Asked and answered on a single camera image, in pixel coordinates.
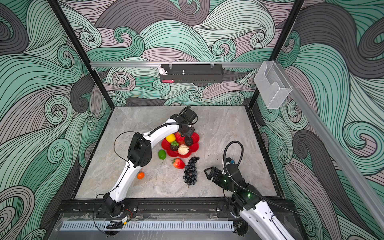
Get red fake wrinkled fruit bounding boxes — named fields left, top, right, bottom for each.
left=174, top=132, right=185, bottom=143

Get dark brown fake avocado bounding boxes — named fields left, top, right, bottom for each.
left=170, top=141, right=180, bottom=152

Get yellow fake lemon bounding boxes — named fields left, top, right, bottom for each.
left=166, top=134, right=176, bottom=144

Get white rabbit figurine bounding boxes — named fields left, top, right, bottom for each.
left=157, top=65, right=168, bottom=75

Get red fake strawberry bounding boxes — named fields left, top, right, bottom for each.
left=172, top=158, right=186, bottom=169

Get dark purple fake grapes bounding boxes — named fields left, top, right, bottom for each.
left=183, top=157, right=200, bottom=186

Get black wall shelf tray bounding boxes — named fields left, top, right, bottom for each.
left=159, top=65, right=224, bottom=84

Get white slotted cable duct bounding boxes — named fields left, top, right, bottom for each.
left=59, top=221, right=234, bottom=232

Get aluminium wall rail right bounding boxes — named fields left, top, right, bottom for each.
left=276, top=62, right=384, bottom=230

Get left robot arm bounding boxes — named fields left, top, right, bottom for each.
left=103, top=106, right=199, bottom=218

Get lower orange cherry tomato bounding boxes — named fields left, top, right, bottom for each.
left=137, top=172, right=145, bottom=180

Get clear acrylic wall box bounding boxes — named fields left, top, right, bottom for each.
left=255, top=61, right=292, bottom=110

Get aluminium wall rail back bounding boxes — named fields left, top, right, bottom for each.
left=90, top=61, right=263, bottom=69

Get green fake lime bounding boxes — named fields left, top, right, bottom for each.
left=158, top=150, right=167, bottom=160

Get cream fake pear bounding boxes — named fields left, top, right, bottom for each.
left=177, top=144, right=190, bottom=156

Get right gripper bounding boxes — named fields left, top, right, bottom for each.
left=204, top=166, right=238, bottom=195

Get aluminium wall rail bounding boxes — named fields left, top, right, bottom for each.
left=90, top=61, right=263, bottom=69
left=276, top=62, right=384, bottom=230

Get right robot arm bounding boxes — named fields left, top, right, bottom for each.
left=204, top=164, right=294, bottom=240

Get red flower-shaped fruit bowl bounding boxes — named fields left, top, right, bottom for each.
left=161, top=133, right=200, bottom=159

